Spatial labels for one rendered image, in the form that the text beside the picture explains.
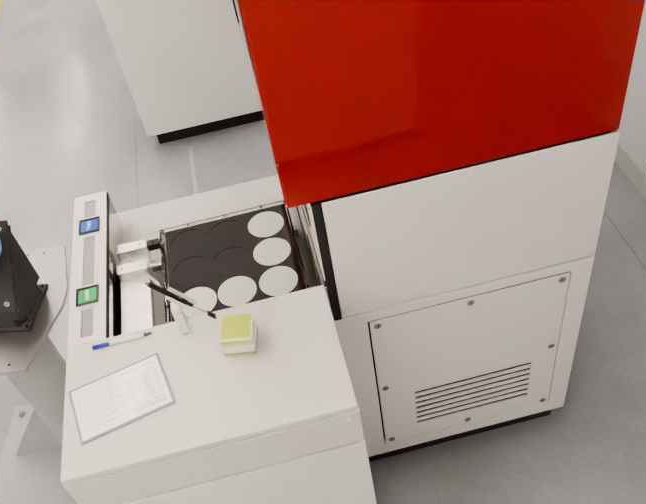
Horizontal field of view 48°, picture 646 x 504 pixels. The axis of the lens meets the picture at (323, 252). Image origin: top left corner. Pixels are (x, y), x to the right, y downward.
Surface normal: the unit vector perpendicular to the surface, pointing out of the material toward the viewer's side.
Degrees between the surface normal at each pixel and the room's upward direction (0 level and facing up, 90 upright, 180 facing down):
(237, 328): 0
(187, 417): 0
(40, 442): 90
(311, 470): 90
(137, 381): 0
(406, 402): 90
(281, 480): 90
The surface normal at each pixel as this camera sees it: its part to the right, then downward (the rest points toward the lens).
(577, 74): 0.21, 0.69
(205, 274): -0.13, -0.68
